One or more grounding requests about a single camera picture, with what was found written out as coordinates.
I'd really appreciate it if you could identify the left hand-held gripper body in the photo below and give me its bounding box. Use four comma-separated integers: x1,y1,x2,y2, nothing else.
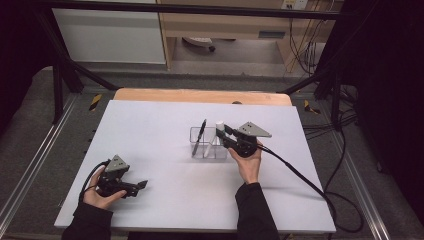
96,154,140,200

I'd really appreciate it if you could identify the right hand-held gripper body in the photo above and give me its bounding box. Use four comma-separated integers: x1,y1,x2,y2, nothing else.
221,121,273,159

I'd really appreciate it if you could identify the white green glue stick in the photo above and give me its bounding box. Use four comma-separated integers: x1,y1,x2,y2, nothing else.
214,120,226,138

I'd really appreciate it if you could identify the clear plastic organizer box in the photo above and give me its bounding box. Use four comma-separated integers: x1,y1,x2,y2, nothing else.
189,125,230,162

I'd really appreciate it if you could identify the white pen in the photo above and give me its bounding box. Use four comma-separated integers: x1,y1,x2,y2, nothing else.
203,135,215,159

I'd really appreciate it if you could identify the black pen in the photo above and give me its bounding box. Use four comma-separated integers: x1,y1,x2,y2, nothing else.
191,118,208,158

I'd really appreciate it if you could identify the person's right hand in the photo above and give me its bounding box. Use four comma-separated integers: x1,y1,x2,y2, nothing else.
227,141,265,185

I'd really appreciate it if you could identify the person's left hand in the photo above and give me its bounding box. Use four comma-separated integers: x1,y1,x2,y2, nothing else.
82,165,128,211

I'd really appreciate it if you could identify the wooden table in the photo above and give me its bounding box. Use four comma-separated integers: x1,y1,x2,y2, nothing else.
112,87,294,107

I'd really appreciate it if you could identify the yellow black tape strip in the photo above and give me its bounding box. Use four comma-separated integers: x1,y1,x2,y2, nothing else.
302,99,322,115
88,93,103,112

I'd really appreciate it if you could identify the grey chair base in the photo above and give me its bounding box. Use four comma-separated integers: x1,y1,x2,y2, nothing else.
182,36,217,53

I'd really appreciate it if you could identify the black metal stand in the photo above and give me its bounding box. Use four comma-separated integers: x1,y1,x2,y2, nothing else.
34,13,119,125
279,19,354,131

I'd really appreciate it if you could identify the wooden desk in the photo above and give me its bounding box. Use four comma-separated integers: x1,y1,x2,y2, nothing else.
156,0,345,72

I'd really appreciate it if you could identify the white power outlet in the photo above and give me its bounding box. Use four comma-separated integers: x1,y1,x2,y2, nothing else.
281,0,310,11

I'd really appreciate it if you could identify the white cabinet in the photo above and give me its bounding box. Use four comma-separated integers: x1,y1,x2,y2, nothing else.
51,0,167,65

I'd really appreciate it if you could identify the black curtain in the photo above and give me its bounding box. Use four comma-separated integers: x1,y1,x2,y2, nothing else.
0,0,56,138
333,0,424,221

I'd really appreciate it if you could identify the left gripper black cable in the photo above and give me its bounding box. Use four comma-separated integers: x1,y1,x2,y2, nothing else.
77,159,111,205

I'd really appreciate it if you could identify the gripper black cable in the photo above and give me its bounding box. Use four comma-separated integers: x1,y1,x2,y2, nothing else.
77,159,111,205
257,143,365,234

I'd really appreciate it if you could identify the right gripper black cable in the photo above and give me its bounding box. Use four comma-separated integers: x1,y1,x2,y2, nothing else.
257,143,365,234

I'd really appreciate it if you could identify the aluminium floor rail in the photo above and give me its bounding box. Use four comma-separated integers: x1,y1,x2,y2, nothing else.
318,99,392,240
0,94,80,228

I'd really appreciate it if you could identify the floor cable bundle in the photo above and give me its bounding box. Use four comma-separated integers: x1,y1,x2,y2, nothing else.
301,84,360,141

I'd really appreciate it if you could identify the hanging cable bundle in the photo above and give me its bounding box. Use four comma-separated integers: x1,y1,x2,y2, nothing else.
287,16,331,77

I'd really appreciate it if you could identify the black metal frame bar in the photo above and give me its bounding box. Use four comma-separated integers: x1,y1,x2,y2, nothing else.
41,0,343,20

